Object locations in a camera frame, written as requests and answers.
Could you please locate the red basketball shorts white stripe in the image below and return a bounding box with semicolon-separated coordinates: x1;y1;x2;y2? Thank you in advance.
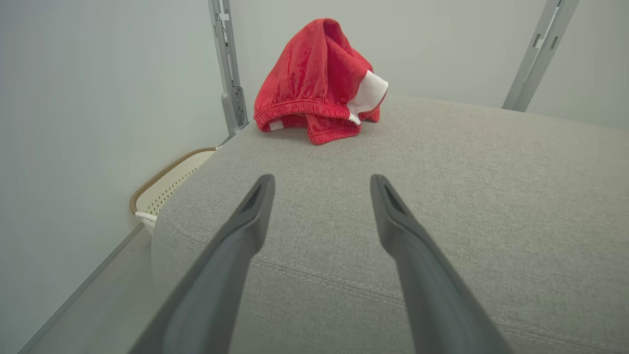
253;18;390;146

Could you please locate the grey fabric sofa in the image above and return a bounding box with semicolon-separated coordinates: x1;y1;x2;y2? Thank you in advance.
150;93;629;354

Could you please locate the grey metal wall post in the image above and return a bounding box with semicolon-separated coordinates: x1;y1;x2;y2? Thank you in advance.
501;0;580;113
207;0;250;138

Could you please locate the cream perforated laundry basket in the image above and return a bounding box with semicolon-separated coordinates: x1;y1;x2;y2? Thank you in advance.
129;147;219;236

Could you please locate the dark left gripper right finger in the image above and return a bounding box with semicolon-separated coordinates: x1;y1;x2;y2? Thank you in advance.
370;174;515;354

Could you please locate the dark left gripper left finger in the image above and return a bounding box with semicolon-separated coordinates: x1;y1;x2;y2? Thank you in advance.
128;174;276;354

